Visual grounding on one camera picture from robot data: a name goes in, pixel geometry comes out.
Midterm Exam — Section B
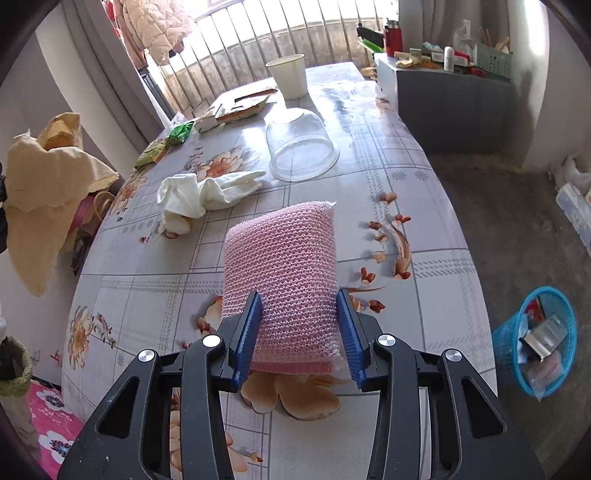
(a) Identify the pink knitted cloth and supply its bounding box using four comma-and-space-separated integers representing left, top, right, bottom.
221, 201, 342, 375

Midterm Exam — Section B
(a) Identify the yellow cloth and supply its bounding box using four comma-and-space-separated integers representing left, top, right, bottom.
5, 112, 118, 296

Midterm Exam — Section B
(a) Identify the blue plastic trash basket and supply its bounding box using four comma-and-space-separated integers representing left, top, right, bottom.
492, 286, 577, 400

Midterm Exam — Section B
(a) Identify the pink floral floor mat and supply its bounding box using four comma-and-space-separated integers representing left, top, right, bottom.
26, 380, 83, 479

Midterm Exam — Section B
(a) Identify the green woven basket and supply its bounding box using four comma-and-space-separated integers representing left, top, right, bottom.
0, 336, 33, 397

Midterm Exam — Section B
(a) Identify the floral tablecloth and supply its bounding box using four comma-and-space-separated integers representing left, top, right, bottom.
60, 62, 499, 480

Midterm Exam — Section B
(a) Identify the red paper gift bag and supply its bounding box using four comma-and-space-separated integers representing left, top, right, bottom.
71, 190, 115, 276

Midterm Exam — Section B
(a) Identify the toilet paper pack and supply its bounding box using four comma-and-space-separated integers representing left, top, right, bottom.
556, 183, 591, 254

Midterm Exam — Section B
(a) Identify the green pale snack packet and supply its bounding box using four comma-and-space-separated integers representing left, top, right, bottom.
134, 138, 170, 170

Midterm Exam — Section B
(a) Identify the small green snack packet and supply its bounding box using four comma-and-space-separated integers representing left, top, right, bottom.
166, 120, 194, 147

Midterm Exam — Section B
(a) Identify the grey side cabinet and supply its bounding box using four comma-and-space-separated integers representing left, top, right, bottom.
375, 53, 515, 154

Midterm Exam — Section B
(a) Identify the small white box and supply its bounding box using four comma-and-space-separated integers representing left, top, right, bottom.
193, 112, 218, 134

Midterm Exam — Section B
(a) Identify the clear plastic dome lid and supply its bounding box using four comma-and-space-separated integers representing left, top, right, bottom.
266, 108, 339, 182

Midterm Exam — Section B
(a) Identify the brown torn cardboard packet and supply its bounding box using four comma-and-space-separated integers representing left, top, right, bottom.
212, 88, 277, 124

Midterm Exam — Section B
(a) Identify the green perforated utensil holder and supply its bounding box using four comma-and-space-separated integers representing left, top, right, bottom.
474, 44, 513, 79

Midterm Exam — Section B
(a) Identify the white paper cup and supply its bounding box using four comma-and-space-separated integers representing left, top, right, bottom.
266, 54, 308, 100

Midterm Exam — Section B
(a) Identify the red thermos bottle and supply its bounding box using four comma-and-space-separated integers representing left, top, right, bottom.
384, 19, 404, 58

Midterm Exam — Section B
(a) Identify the pink quilted jacket hanging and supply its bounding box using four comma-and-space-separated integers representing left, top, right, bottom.
113, 0, 195, 69

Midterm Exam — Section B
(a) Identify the grey curtain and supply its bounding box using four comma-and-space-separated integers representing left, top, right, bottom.
398, 0, 509, 49

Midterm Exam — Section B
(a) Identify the grey cable packaging box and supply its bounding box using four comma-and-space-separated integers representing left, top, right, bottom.
518, 314, 568, 364

